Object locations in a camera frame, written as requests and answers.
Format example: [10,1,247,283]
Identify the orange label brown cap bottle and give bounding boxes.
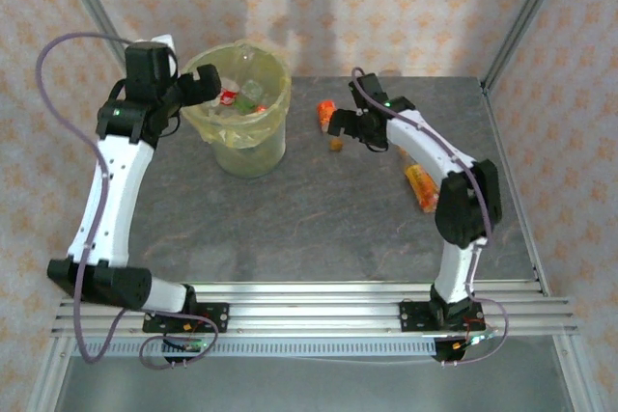
[316,100,345,151]

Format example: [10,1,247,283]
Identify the yellow label orange juice bottle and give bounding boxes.
[398,146,441,214]

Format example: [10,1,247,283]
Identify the yellow bin liner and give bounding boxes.
[181,42,294,151]

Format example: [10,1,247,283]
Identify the clear plastic bin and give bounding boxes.
[181,42,294,180]

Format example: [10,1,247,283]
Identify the grey metal shelf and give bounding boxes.
[52,356,576,412]

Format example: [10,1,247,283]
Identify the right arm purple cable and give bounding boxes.
[351,67,493,302]

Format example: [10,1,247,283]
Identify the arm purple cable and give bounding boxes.
[36,33,180,365]
[351,67,493,302]

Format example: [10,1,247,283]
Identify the aluminium frame post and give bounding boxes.
[480,0,576,95]
[51,0,146,95]

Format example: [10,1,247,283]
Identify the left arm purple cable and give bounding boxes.
[36,33,180,365]

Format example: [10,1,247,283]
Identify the aluminium side rail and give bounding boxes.
[480,86,551,297]

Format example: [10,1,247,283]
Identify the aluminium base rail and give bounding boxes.
[50,280,580,340]

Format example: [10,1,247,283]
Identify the slotted grey cable tray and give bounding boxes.
[71,338,438,359]

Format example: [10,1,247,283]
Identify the thin purple base cable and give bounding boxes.
[138,317,223,371]
[439,298,509,368]

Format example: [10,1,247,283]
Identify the aluminium frame leg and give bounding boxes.
[26,334,73,412]
[554,334,598,412]

